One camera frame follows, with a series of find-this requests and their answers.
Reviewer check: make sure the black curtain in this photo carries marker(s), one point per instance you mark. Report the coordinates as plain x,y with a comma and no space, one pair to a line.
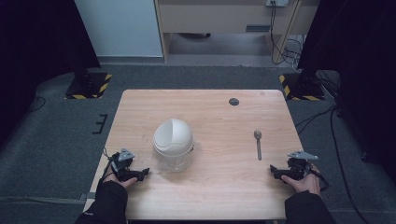
34,46
358,46

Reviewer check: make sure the white partition panel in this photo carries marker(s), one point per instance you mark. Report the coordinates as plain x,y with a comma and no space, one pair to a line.
120,28

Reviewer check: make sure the black stand base yellow stripes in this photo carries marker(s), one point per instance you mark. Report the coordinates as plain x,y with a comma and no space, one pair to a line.
300,88
88,87

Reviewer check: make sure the light wooden desk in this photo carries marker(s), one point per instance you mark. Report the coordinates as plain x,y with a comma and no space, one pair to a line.
218,17

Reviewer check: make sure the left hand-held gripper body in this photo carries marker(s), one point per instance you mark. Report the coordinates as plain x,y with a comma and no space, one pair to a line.
122,163

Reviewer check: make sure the person's right hand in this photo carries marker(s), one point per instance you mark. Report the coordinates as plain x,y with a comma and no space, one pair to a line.
306,184

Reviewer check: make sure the person's left hand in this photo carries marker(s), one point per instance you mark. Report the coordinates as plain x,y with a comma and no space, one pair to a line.
128,183

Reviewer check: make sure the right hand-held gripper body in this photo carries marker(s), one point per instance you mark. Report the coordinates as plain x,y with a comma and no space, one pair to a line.
298,166

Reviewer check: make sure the metal spoon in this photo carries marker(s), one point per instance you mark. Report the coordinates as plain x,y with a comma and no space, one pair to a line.
258,147

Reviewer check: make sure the white swing-lid trash bin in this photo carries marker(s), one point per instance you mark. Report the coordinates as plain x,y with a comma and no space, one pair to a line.
173,141

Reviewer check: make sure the dark round table grommet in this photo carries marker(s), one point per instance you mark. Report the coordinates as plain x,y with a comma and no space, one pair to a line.
233,101

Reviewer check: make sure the grey wall power socket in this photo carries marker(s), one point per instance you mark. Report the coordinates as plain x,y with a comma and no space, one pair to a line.
276,2

